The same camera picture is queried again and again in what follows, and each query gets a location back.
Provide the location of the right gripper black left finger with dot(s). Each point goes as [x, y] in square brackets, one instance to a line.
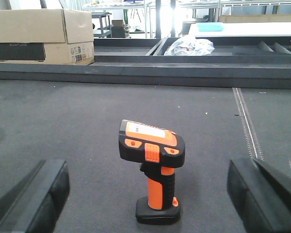
[34, 205]

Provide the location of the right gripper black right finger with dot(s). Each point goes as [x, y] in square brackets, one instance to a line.
[261, 195]

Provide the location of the orange black barcode scanner gun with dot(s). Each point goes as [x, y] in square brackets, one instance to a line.
[159, 152]

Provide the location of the large brown cardboard box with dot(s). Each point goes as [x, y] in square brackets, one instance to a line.
[46, 36]

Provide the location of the crumpled clear plastic bag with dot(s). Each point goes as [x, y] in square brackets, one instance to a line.
[190, 46]

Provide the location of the light blue plastic tray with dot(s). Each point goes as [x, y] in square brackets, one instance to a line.
[210, 26]

